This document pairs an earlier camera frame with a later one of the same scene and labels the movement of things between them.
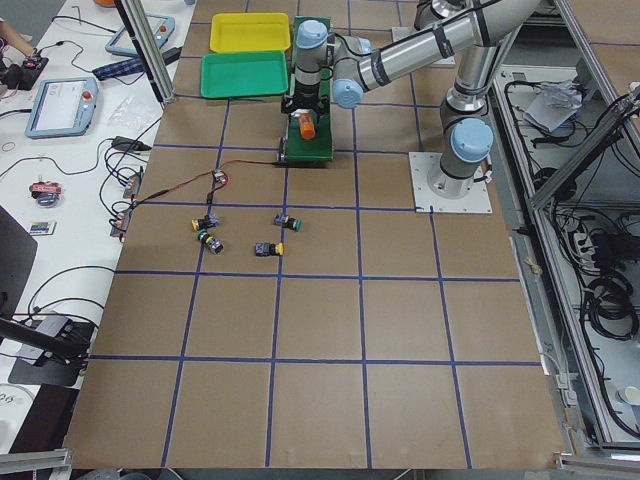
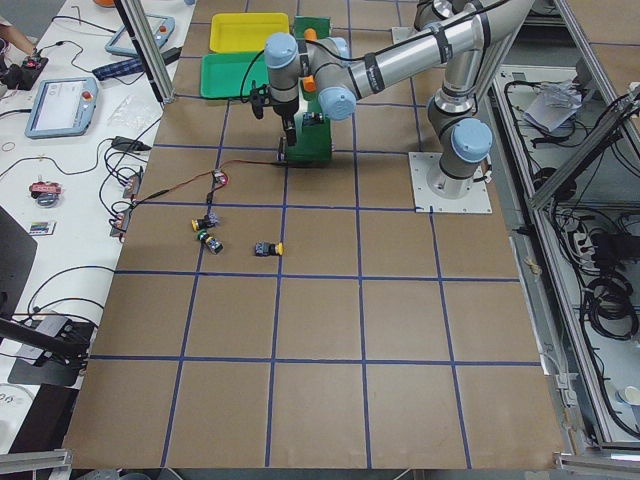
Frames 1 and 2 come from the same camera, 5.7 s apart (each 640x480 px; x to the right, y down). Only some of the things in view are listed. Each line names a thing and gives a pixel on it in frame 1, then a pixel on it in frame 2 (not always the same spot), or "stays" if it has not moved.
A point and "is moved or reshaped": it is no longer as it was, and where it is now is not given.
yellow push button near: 269,248 stays
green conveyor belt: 320,147 stays
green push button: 289,222 to 312,118
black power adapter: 171,55 stays
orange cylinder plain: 307,126 is moved or reshaped
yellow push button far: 210,220 stays
